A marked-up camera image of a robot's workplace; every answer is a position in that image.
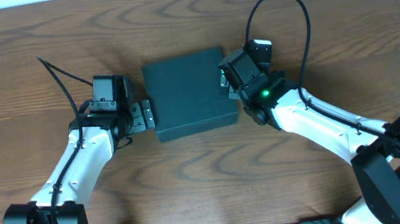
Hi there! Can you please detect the dark green box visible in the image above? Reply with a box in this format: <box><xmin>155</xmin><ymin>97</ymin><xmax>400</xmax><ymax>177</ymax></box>
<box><xmin>141</xmin><ymin>47</ymin><xmax>239</xmax><ymax>143</ymax></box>

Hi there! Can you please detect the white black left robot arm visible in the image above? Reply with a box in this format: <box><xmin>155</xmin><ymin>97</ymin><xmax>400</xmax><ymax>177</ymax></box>
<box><xmin>2</xmin><ymin>75</ymin><xmax>155</xmax><ymax>224</ymax></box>

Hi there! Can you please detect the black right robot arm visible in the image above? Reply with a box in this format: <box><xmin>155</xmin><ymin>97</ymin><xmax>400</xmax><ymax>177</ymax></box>
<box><xmin>219</xmin><ymin>45</ymin><xmax>400</xmax><ymax>224</ymax></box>

